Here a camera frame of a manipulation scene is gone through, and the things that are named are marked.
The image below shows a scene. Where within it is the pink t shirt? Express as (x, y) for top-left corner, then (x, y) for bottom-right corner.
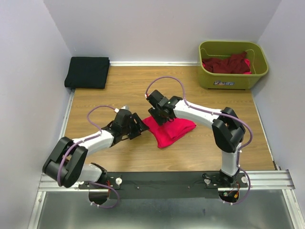
(143, 116), (196, 149)

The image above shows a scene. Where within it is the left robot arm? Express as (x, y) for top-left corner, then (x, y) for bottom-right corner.
(42, 109), (149, 188)

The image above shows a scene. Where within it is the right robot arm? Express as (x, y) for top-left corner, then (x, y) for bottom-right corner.
(146, 90), (245, 187)

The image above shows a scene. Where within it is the folded black t shirt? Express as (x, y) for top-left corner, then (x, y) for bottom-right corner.
(64, 57), (110, 89)

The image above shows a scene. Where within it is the dark red t shirt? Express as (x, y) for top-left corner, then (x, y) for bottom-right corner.
(202, 51), (251, 74)

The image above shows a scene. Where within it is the olive green plastic bin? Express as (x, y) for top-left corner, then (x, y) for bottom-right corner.
(198, 41), (269, 90)

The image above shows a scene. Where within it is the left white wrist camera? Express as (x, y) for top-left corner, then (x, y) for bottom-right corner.
(114, 105), (129, 113)

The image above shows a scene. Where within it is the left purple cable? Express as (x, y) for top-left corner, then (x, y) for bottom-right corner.
(58, 105), (121, 208)

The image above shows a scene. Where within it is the purple cable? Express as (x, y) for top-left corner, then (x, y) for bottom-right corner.
(58, 105), (121, 208)
(144, 76), (254, 206)

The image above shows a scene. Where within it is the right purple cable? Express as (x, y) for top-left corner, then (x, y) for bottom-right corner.
(144, 76), (254, 206)

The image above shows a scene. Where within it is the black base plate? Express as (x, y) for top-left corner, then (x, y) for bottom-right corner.
(78, 171), (248, 200)

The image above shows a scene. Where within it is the aluminium frame rail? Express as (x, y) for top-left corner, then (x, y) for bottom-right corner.
(28, 90), (303, 229)

